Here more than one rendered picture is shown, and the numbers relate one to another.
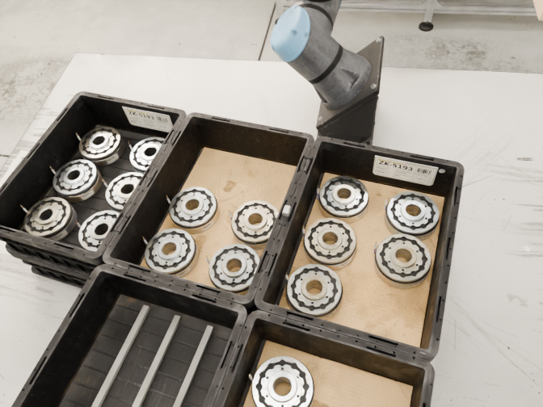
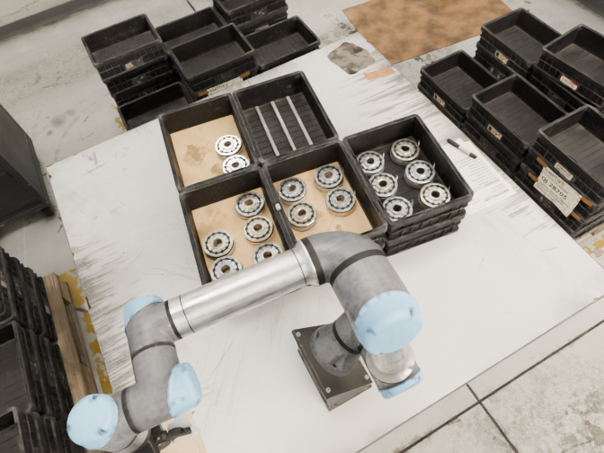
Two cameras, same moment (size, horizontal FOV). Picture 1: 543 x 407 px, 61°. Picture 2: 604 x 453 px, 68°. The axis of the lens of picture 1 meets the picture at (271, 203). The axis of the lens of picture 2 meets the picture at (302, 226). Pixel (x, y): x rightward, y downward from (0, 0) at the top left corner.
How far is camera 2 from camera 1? 1.36 m
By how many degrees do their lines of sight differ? 62
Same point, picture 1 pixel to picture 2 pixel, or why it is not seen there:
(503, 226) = (185, 344)
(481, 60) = not seen: outside the picture
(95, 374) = (313, 129)
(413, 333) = (199, 221)
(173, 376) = (282, 147)
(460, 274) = not seen: hidden behind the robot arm
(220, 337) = not seen: hidden behind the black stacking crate
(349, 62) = (326, 338)
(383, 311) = (216, 221)
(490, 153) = (214, 404)
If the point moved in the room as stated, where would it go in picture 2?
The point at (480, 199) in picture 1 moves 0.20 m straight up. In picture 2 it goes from (207, 357) to (188, 338)
